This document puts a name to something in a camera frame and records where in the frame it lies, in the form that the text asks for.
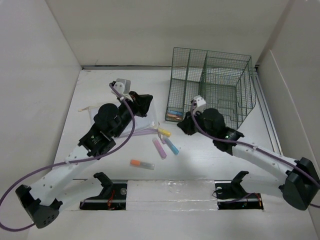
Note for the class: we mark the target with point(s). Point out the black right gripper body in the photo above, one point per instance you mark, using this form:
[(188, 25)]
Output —
[(191, 127)]

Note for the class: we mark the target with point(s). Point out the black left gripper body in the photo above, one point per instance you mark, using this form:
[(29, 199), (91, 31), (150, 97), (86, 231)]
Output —
[(126, 117)]

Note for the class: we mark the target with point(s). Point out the clear zipper document pouch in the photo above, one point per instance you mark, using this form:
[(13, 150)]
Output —
[(142, 124)]

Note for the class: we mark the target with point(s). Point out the blue capped highlighter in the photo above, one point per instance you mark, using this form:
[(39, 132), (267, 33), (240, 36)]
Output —
[(172, 112)]

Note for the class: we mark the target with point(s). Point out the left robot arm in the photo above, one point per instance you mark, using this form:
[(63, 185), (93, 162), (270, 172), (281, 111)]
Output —
[(46, 198)]

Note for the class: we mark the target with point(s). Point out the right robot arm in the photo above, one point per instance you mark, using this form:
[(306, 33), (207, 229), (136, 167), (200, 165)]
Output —
[(295, 180)]

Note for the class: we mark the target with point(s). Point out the yellow highlighter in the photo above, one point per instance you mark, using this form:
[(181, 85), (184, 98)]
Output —
[(164, 132)]

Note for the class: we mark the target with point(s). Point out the pink purple highlighter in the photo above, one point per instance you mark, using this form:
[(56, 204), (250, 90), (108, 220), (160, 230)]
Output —
[(159, 148)]

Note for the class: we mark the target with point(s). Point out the orange grey highlighter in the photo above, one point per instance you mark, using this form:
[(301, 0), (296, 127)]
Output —
[(142, 164)]

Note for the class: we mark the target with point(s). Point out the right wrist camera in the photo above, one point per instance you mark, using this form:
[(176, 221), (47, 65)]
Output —
[(198, 104)]

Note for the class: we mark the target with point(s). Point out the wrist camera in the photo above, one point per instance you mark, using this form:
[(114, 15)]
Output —
[(122, 86), (198, 104)]

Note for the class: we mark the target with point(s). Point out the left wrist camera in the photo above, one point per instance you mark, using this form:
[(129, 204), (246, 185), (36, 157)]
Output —
[(122, 86)]

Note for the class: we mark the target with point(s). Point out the green wire mesh organizer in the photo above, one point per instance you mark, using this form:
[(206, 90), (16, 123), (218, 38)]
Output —
[(224, 80)]

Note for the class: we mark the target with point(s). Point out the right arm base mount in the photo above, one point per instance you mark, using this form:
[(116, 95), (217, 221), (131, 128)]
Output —
[(231, 195)]

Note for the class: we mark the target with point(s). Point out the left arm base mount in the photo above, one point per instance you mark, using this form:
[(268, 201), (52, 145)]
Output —
[(113, 196)]

